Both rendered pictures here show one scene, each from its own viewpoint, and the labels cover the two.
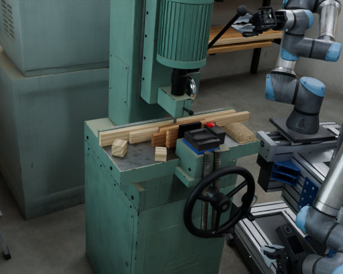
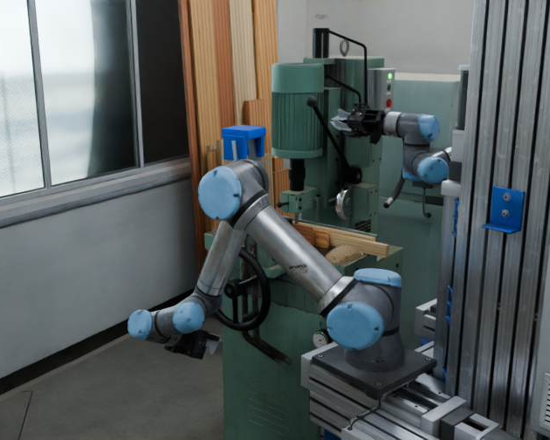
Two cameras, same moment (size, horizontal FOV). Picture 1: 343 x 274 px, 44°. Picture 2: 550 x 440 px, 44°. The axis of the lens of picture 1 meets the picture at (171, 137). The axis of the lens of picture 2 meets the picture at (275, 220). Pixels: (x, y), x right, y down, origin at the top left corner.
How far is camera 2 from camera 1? 2.23 m
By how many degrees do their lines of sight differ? 65
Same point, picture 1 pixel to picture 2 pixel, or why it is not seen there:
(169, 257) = (253, 368)
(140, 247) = (225, 333)
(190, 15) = (276, 103)
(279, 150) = (428, 322)
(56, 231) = not seen: hidden behind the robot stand
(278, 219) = not seen: outside the picture
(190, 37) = (277, 124)
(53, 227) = not seen: hidden behind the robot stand
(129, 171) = (210, 236)
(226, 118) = (354, 241)
